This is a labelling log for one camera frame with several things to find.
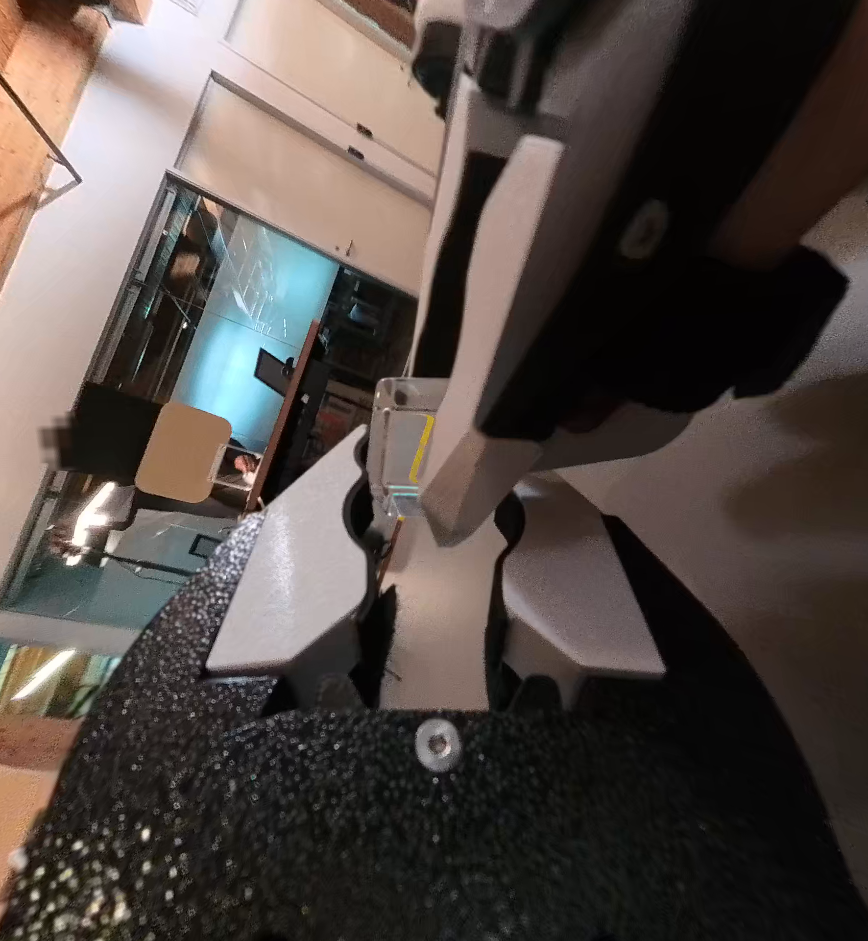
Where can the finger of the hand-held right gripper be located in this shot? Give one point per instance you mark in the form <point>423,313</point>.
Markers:
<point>478,117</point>
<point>507,294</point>

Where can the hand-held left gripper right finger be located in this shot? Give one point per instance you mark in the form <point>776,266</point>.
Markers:
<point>581,603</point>

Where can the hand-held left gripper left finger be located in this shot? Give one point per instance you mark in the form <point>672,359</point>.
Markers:
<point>294,581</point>

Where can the clear acrylic block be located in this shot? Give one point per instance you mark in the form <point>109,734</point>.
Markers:
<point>397,441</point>

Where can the brown wooden desk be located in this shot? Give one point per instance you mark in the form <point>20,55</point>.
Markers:
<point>290,401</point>

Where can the small black monitor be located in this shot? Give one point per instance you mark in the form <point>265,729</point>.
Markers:
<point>272,367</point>

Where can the black hanging rod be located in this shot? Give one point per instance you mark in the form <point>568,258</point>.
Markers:
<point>37,123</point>

